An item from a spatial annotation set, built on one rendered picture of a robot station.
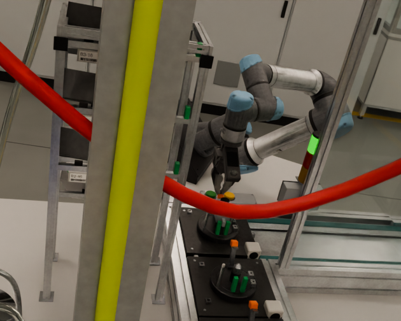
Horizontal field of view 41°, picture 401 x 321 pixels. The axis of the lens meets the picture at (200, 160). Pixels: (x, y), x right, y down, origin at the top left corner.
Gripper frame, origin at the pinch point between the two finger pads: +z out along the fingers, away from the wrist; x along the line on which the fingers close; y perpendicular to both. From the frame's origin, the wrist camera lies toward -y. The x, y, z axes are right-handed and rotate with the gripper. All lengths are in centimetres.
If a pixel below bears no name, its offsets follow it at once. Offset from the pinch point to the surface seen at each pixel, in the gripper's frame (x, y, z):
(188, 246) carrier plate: 11.1, -15.4, 10.3
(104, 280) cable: 44, -119, -73
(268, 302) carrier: -8.5, -40.3, 8.2
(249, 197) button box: -16.8, 15.9, 11.5
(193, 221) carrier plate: 7.4, -2.0, 10.4
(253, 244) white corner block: -9.7, -15.4, 8.3
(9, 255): 65, -10, 21
